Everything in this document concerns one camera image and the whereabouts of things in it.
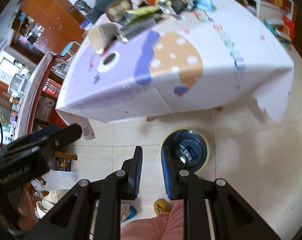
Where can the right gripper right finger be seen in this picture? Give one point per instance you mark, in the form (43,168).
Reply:
(175,183)

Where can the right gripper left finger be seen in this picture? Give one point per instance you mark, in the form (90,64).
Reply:
(133,170)

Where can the checkered paper cup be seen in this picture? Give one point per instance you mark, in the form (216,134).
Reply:
(101,35)

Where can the grey box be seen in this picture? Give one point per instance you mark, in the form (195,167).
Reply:
(126,34)

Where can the green yellow snack bag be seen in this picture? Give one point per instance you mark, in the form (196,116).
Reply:
(133,15)

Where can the dark green carton box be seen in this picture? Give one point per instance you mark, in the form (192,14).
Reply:
(179,6)

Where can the light blue face mask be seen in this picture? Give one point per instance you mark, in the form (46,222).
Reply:
(205,5)

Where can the blue white snack bag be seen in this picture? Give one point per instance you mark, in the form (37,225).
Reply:
(186,153)

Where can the round yellow-rimmed trash bin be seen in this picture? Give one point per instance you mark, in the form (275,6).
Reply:
(189,137)

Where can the person left hand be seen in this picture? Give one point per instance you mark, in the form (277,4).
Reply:
(28,218)

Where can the pink trousers legs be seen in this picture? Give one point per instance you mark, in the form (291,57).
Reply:
(166,225)

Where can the cartoon printed tablecloth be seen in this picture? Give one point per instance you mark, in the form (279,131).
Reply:
(204,59)

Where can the blue round stool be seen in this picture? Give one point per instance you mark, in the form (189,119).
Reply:
(68,49)

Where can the wooden cabinet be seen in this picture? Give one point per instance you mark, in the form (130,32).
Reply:
(45,25)

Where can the black standing fan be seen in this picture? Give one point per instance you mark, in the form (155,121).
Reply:
(81,5)

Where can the teal stepper machine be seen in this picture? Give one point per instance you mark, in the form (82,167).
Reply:
(280,30)

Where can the white side table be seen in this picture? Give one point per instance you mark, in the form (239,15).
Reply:
(263,9)

